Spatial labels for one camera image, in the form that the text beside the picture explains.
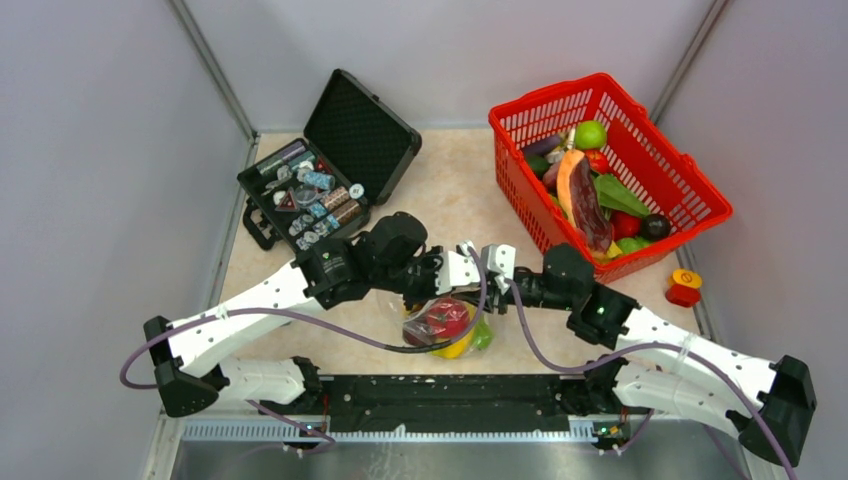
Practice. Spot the dark red fruit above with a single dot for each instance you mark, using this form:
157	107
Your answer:
417	333

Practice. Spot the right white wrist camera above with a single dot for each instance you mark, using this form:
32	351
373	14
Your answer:
499	261

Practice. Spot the dark plum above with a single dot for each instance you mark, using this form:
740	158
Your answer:
655	227

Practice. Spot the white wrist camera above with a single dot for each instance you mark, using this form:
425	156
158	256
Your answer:
457	270
499	261

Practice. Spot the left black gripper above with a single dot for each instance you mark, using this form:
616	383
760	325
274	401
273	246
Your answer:
432	258

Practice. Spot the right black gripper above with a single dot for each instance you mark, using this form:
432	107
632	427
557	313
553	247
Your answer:
494	298

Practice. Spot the green leaf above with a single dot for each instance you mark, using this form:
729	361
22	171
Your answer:
612	194

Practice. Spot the white loose poker chip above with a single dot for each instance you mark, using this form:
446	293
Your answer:
356	191

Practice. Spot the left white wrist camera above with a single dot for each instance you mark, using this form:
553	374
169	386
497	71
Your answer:
457	270

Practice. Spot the dark purple eggplant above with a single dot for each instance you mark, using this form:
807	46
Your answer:
586	209

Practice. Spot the red yellow emergency button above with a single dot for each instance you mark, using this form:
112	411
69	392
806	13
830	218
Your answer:
684	288

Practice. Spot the red apple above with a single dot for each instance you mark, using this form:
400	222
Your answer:
447	318
598	162

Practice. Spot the red plastic basket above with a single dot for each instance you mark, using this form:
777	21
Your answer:
641	157

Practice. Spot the black open case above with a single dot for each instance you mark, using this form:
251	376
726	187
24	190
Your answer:
298	194

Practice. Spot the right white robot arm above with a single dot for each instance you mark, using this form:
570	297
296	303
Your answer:
766	405

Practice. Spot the dark green avocado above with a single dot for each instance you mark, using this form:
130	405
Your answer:
537	164

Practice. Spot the clear zip top bag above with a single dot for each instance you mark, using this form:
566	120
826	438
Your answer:
394	310

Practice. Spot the yellow banana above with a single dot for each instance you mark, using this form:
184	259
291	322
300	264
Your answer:
457	348

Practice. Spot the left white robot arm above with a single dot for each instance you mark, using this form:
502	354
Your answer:
193	358

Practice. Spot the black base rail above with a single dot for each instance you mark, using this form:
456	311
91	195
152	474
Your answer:
450	403

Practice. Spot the green apple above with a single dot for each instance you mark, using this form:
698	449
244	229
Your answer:
590	135

